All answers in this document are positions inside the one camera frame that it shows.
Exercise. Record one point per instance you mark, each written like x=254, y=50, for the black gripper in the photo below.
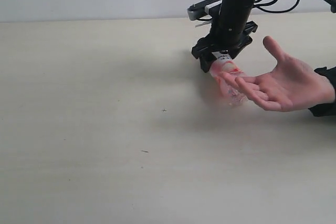
x=229, y=32

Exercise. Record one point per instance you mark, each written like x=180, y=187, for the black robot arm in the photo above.
x=242, y=4

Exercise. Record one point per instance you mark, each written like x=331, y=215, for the person's open bare hand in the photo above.
x=291, y=86

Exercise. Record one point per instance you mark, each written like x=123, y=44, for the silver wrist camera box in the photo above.
x=201, y=9

